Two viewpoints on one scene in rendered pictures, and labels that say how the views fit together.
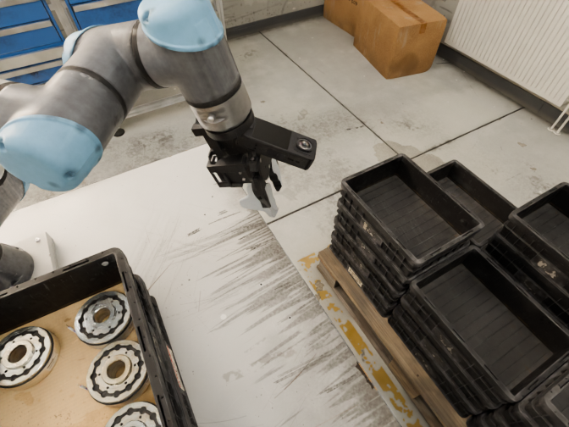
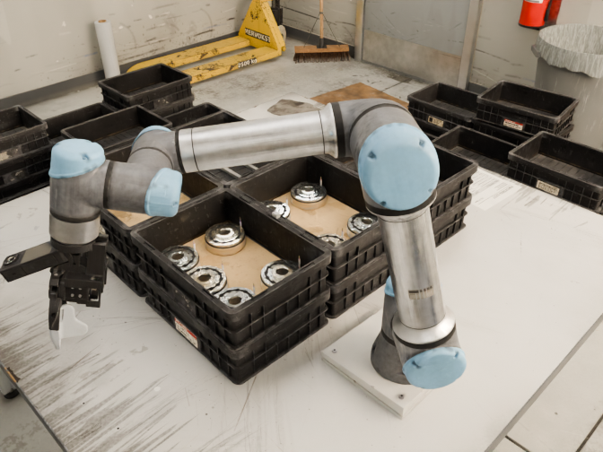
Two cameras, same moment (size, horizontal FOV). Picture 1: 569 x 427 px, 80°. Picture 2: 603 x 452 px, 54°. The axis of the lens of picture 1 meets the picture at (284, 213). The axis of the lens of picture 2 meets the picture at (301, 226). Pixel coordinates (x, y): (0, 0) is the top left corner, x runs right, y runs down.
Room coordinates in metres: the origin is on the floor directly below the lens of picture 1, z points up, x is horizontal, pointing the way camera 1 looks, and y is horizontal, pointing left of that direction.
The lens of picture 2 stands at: (1.23, 0.23, 1.76)
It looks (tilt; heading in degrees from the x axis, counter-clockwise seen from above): 35 degrees down; 165
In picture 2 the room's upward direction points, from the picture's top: straight up
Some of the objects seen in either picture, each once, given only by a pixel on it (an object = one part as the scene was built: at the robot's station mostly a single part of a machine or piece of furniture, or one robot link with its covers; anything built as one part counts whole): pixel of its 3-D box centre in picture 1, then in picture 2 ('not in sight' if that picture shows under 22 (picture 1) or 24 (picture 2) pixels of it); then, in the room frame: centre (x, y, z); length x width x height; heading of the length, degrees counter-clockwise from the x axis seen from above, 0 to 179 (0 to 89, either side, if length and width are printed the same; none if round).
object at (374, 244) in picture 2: not in sight; (318, 213); (-0.04, 0.62, 0.87); 0.40 x 0.30 x 0.11; 29
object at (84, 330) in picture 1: (103, 316); (235, 302); (0.24, 0.34, 0.86); 0.10 x 0.10 x 0.01
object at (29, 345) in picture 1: (18, 354); (282, 272); (0.17, 0.47, 0.86); 0.05 x 0.05 x 0.01
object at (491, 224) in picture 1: (455, 214); not in sight; (0.94, -0.78, 0.26); 0.40 x 0.30 x 0.23; 30
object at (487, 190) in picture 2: not in sight; (464, 179); (-0.34, 1.23, 0.70); 0.33 x 0.23 x 0.01; 30
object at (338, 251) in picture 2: not in sight; (319, 198); (-0.04, 0.62, 0.92); 0.40 x 0.30 x 0.02; 29
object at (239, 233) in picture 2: not in sight; (224, 234); (-0.02, 0.36, 0.86); 0.10 x 0.10 x 0.01
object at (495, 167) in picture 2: not in sight; (473, 180); (-0.90, 1.63, 0.31); 0.40 x 0.30 x 0.34; 30
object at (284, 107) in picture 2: not in sight; (292, 108); (-1.06, 0.80, 0.71); 0.22 x 0.19 x 0.01; 30
